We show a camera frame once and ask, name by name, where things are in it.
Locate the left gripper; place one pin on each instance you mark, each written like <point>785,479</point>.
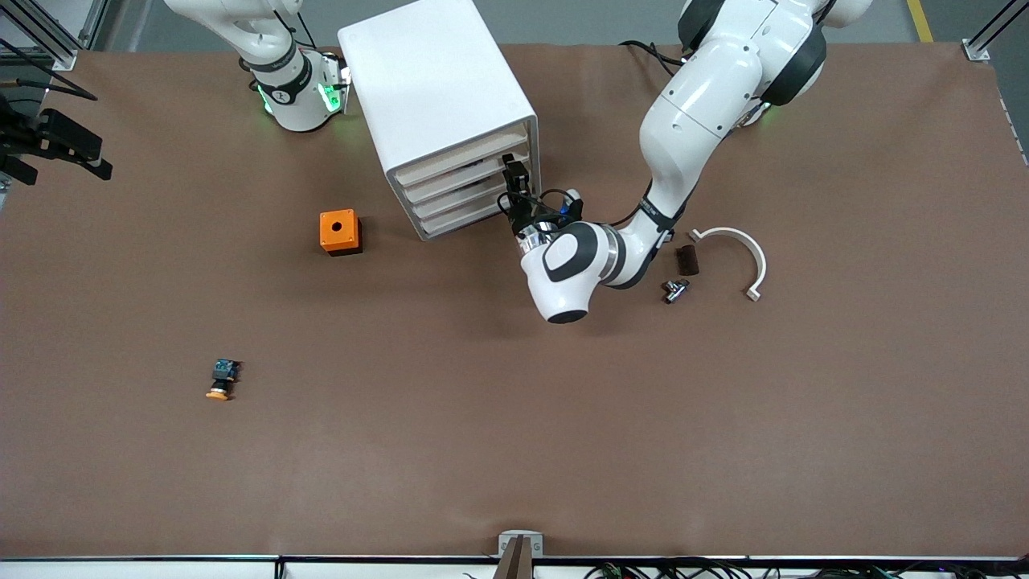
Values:
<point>520,215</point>

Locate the arm base connector panel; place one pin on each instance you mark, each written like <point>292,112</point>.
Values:
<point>334,84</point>

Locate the gray camera mount bracket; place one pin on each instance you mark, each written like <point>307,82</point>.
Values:
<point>505,545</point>

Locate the aluminium frame profile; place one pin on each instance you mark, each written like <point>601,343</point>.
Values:
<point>60,58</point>
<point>977,50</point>

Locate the brown camera pole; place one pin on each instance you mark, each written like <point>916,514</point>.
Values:
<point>514,564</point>

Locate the brown terminal block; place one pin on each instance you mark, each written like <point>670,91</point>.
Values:
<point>688,260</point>

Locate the orange button enclosure box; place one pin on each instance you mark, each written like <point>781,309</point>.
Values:
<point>338,229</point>

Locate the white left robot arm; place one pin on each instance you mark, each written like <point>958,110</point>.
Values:
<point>699,104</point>

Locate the yellow push button switch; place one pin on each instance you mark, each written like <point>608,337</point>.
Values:
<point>223,374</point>

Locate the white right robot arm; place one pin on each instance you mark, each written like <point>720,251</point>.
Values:
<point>293,108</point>

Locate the small silver metal connector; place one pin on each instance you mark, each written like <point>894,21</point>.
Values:
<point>675,291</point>

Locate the white curved plastic bracket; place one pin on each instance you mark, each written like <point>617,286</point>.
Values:
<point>756,257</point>

